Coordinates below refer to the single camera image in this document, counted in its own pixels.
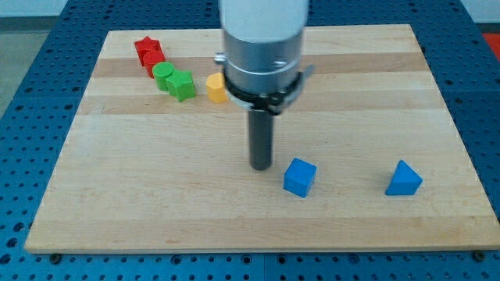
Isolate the black clamp ring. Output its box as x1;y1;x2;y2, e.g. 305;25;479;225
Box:
222;64;315;116

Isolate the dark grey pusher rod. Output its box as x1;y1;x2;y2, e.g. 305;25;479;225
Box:
248;110;274;170

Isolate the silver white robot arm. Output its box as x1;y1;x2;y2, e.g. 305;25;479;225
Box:
214;0;313;170

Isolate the green cylinder block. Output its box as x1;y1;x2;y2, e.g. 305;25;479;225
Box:
152;61;175;91

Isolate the yellow hexagon block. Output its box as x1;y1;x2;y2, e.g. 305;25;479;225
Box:
205;73;228;103

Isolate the blue cube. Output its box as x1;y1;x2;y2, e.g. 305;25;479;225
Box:
283;158;317;198

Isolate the blue triangle block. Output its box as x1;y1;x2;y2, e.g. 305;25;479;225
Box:
385;160;423;196

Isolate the wooden board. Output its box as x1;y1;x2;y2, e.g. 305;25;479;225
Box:
25;24;499;254

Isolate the red cylinder block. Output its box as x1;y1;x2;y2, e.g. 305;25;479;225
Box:
142;50;165;78

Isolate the red star block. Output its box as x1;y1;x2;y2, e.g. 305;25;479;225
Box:
134;36;161;66

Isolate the green star block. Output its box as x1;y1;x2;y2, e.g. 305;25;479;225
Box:
166;69;196;102

